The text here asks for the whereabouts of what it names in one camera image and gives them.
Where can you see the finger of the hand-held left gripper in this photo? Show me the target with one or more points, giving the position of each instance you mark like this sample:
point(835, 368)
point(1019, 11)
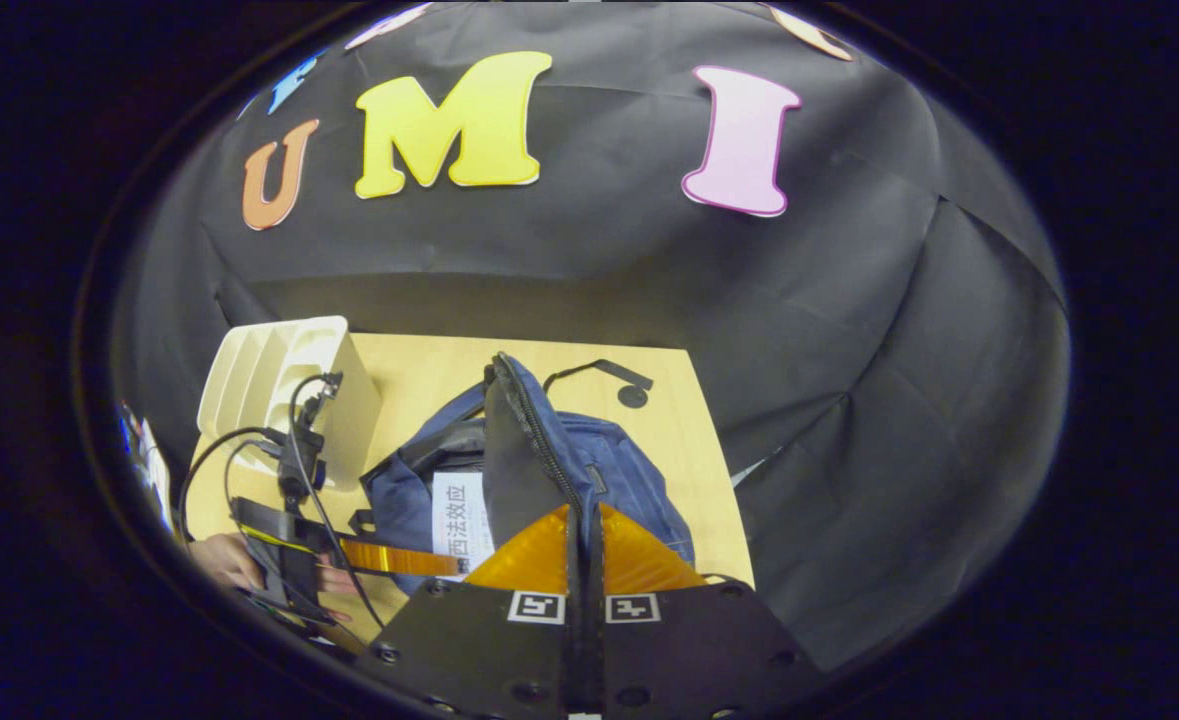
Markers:
point(399, 557)

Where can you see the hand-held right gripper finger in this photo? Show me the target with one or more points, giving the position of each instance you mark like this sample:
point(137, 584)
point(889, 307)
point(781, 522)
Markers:
point(574, 640)
point(597, 640)

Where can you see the navy blue schoolbag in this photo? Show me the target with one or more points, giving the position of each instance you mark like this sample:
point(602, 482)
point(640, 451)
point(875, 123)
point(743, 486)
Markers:
point(619, 470)

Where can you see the white plastic bookshelf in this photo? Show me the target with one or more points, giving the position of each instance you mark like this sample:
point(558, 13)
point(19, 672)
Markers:
point(269, 370)

